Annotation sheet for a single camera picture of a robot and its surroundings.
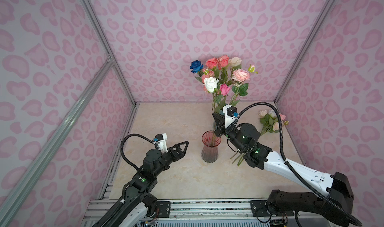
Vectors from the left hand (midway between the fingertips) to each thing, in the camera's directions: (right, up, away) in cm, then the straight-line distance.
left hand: (185, 143), depth 73 cm
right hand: (+13, +15, -6) cm, 21 cm away
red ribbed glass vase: (+13, -10, +20) cm, 26 cm away
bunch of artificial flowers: (+54, +10, +25) cm, 60 cm away
